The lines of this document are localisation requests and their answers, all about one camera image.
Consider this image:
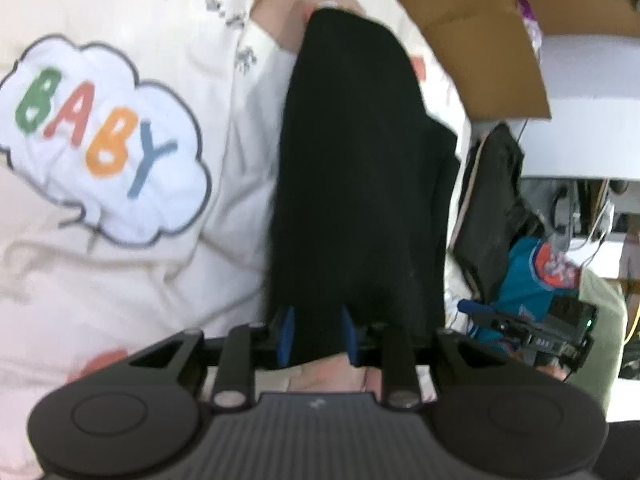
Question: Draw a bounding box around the purple white packet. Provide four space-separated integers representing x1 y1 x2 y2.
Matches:
512 0 543 56

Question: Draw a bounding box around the black folded cloth pile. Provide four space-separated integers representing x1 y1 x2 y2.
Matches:
452 122 546 306

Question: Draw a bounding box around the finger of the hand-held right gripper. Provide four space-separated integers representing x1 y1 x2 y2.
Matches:
457 298 531 341

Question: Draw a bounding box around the teal printed bag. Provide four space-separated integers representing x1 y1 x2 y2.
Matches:
470 237 583 356

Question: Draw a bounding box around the cream bear-print blanket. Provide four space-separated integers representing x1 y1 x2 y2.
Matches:
0 0 473 480

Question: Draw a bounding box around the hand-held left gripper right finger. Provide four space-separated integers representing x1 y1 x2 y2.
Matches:
339 306 501 409

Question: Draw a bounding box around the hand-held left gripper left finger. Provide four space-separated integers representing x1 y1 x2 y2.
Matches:
127 306 297 407

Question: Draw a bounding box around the brown cardboard sheet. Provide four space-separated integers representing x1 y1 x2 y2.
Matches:
370 0 640 121

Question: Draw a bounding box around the black top with white collar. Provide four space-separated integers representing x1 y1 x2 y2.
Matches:
265 7 461 366

